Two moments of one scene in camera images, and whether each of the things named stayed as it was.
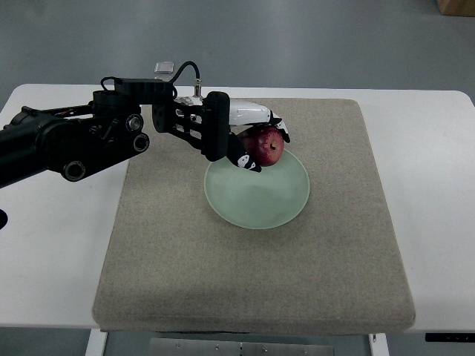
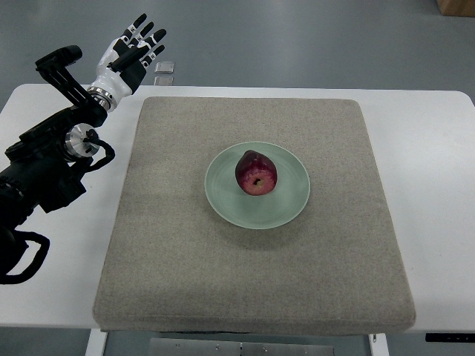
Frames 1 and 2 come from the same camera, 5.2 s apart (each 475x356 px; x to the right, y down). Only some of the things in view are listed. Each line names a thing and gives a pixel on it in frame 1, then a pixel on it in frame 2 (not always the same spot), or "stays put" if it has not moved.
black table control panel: x=453 y=337 stays put
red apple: x=266 y=143 -> x=255 y=174
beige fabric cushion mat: x=174 y=262 stays put
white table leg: x=96 y=343 stays put
